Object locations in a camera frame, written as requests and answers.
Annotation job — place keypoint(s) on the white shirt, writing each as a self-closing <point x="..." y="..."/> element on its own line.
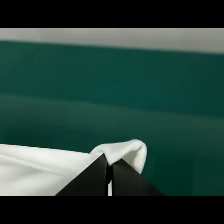
<point x="36" y="170"/>

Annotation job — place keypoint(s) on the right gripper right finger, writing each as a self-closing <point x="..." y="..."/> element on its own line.
<point x="130" y="183"/>

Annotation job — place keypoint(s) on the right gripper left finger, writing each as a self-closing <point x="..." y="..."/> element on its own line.
<point x="90" y="181"/>

